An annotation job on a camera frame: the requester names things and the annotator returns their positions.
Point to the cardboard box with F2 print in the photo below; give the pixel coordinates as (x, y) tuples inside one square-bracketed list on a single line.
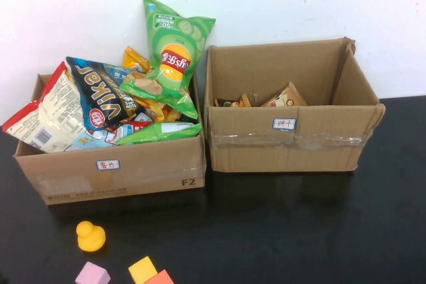
[(149, 167)]

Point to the orange foam cube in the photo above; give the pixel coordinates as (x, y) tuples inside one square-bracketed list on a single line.
[(160, 279)]

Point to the black blue fries snack bag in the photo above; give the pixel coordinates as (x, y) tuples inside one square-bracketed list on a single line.
[(98, 97)]

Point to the dark brown small snack packet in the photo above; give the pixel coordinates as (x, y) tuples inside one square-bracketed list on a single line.
[(225, 102)]

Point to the orange small snack packet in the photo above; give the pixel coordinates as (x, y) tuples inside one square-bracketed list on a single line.
[(244, 101)]

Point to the white label with red writing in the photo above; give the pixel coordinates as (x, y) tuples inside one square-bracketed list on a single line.
[(284, 123), (108, 164)]

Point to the flat green snack bag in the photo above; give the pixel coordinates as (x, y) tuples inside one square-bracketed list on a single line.
[(159, 132)]

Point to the red and white snack bag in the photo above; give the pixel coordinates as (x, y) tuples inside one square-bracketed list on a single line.
[(53, 114)]

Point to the small red white snack packet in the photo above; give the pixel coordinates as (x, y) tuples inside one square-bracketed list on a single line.
[(134, 126)]

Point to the green cucumber chips bag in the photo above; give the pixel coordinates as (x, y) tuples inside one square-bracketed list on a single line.
[(170, 58)]

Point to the pink foam cube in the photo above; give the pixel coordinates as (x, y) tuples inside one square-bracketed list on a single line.
[(92, 275)]

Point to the yellow rubber duck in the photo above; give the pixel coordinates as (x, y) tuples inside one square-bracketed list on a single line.
[(90, 237)]

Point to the yellow foam cube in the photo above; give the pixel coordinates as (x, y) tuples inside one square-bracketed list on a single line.
[(142, 270)]

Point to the taped open cardboard box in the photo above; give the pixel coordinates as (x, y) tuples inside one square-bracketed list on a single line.
[(319, 154)]

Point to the light blue white snack bag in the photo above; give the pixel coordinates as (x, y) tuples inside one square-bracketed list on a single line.
[(96, 139)]

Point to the yellow orange snack bag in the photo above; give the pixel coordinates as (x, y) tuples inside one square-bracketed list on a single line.
[(133, 59)]

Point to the brown biscuit packet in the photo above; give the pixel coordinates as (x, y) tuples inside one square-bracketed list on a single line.
[(286, 97)]

